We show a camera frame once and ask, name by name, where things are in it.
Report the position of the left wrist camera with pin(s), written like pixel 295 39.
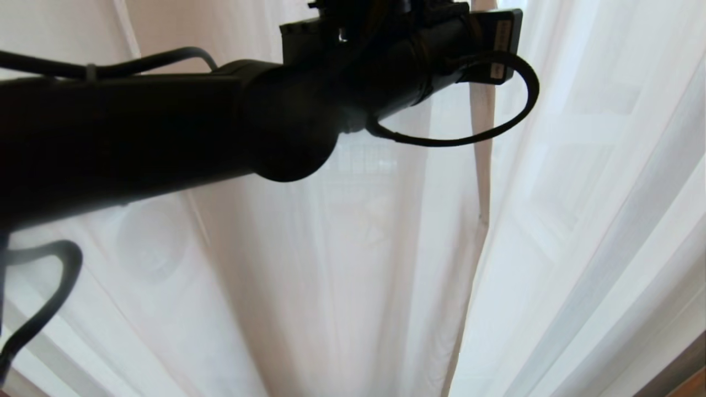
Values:
pixel 499 44

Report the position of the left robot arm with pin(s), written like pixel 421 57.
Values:
pixel 138 138

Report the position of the white sheer curtain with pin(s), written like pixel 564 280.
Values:
pixel 584 248
pixel 331 275

